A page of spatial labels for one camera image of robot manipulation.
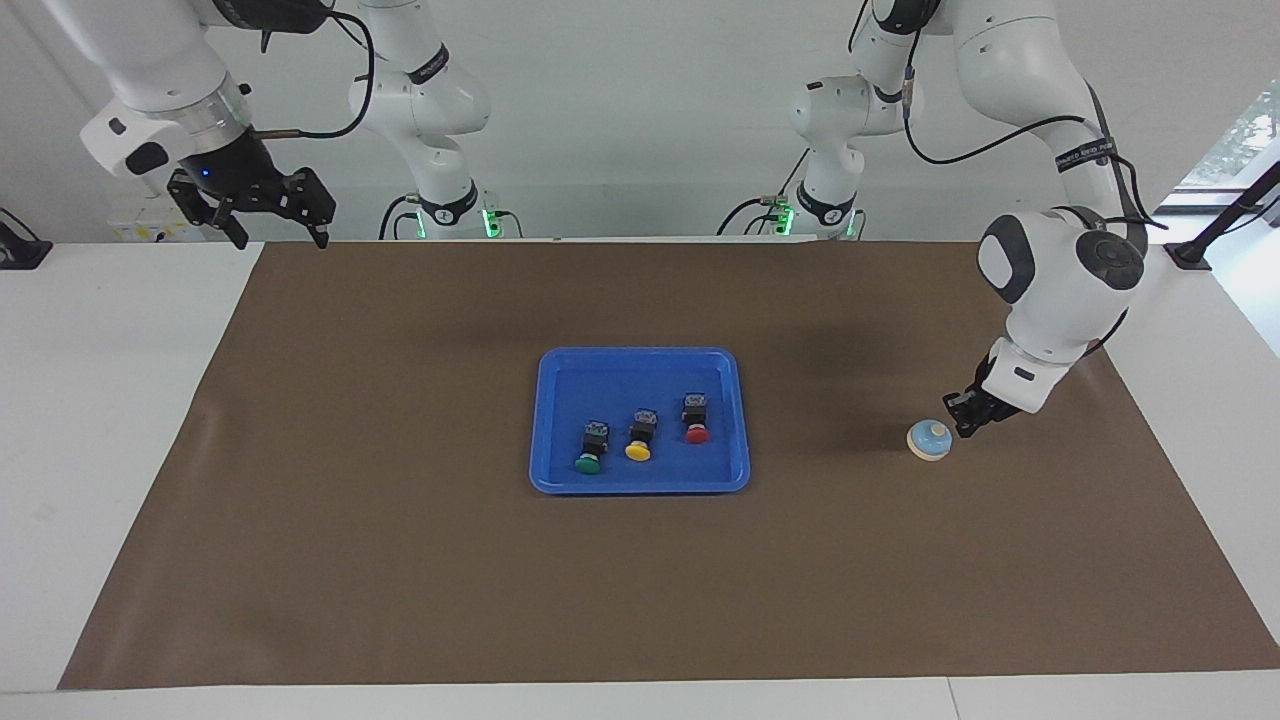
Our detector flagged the light blue call bell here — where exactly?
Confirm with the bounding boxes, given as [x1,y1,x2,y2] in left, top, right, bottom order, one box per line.
[906,419,954,463]

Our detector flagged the yellow push button switch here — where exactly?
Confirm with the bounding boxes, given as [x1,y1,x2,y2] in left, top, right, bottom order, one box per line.
[624,407,660,463]

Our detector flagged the green push button switch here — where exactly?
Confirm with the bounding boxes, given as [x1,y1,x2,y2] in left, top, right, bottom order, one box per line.
[574,420,613,475]

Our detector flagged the blue plastic tray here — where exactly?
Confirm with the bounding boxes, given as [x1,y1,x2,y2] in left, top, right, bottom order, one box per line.
[528,346,751,496]

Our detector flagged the black angled stand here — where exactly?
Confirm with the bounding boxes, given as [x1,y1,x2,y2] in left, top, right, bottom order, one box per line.
[1163,160,1280,273]

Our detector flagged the brown table mat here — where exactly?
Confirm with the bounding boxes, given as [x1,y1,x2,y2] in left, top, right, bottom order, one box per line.
[57,240,1280,691]

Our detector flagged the black right base cable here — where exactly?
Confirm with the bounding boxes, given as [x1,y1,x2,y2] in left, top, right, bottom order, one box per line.
[378,193,423,241]

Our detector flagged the black base cable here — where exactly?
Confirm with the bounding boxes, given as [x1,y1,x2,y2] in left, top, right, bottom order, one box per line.
[715,150,813,238]
[378,193,423,241]

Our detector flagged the white wall socket box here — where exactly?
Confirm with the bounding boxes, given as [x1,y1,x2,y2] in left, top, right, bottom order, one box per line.
[107,193,216,243]

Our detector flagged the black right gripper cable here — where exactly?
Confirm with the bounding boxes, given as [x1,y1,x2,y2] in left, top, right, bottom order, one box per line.
[258,0,377,141]

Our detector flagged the black clamp mount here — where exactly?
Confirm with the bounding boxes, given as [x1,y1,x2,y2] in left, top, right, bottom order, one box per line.
[0,207,53,271]

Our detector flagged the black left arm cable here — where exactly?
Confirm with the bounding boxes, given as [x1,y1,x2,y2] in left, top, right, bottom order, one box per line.
[900,60,1171,233]

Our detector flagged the black left base cable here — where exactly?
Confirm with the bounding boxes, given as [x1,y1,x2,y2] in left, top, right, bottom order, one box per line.
[715,150,813,238]

